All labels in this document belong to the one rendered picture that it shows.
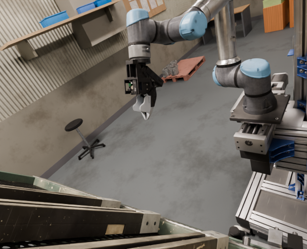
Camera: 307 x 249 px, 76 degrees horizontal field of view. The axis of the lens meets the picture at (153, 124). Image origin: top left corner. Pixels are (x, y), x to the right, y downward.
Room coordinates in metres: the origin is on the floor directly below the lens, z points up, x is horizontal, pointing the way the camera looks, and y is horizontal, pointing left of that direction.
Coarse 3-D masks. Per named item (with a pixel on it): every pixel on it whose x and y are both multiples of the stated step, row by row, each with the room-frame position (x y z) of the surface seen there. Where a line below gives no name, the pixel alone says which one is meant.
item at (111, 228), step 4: (108, 224) 0.42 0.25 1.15; (112, 224) 0.42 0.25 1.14; (116, 224) 0.43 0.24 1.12; (120, 224) 0.44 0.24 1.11; (124, 224) 0.45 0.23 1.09; (108, 228) 0.41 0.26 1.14; (112, 228) 0.42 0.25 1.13; (116, 228) 0.43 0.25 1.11; (120, 228) 0.43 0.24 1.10; (108, 232) 0.41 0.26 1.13; (112, 232) 0.41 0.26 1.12; (116, 232) 0.42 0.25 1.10; (120, 232) 0.43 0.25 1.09
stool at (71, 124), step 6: (78, 120) 2.98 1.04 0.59; (66, 126) 2.93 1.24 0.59; (72, 126) 2.83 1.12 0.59; (78, 126) 2.82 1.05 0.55; (78, 132) 2.91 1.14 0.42; (84, 138) 2.92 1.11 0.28; (102, 144) 2.87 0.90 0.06; (90, 150) 2.83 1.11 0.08; (78, 156) 2.84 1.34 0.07; (90, 156) 2.69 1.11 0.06
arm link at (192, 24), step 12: (204, 0) 0.67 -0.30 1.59; (216, 0) 0.67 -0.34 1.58; (228, 0) 0.71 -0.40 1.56; (192, 12) 0.62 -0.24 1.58; (204, 12) 0.64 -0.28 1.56; (216, 12) 0.68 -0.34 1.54; (168, 24) 0.69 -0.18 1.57; (180, 24) 0.63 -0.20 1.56; (192, 24) 0.59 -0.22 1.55; (204, 24) 0.61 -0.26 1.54; (168, 36) 0.69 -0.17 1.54; (180, 36) 0.64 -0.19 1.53; (192, 36) 0.60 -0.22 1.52
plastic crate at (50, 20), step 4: (60, 12) 3.28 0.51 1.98; (64, 12) 3.32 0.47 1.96; (48, 16) 3.16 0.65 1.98; (52, 16) 3.20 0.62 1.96; (56, 16) 3.23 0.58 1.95; (60, 16) 3.27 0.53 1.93; (64, 16) 3.30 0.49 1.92; (68, 16) 3.33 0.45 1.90; (44, 20) 3.17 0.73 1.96; (48, 20) 3.15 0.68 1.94; (52, 20) 3.18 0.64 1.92; (56, 20) 3.22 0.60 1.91; (60, 20) 3.25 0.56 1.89; (44, 24) 3.22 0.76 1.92; (48, 24) 3.14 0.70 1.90; (52, 24) 3.17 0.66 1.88
